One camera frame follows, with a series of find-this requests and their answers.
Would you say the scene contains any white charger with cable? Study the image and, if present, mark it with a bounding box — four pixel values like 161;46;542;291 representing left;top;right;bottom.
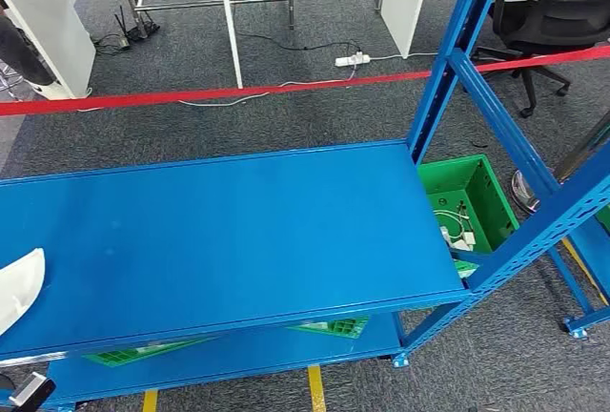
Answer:
432;208;477;253

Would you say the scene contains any black office chair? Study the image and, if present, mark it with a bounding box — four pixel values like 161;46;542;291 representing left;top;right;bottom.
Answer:
471;0;610;120

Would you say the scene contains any black router with antennas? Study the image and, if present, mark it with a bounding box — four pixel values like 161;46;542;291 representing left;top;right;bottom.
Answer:
113;4;162;51

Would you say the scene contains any person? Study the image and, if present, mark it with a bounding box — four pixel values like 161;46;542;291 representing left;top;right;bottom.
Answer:
0;8;72;102

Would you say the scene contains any red barrier belt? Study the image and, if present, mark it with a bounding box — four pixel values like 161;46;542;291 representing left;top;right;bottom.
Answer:
0;44;610;118

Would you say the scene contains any white power strip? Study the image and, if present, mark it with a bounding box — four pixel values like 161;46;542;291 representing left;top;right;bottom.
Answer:
334;51;372;70

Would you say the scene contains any white floor cable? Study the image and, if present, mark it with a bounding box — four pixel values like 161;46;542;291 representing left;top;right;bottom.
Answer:
75;64;358;113

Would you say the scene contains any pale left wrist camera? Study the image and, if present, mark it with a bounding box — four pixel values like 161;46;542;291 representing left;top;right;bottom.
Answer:
8;372;57;412

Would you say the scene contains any chrome stool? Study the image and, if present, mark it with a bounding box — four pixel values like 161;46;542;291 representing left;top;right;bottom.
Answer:
0;60;24;104

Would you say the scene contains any white plastic car part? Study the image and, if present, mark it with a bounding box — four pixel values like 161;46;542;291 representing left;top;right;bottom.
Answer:
0;247;46;339

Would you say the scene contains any chrome barrier stanchion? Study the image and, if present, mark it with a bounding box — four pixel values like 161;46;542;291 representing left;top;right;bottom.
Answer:
510;109;610;216

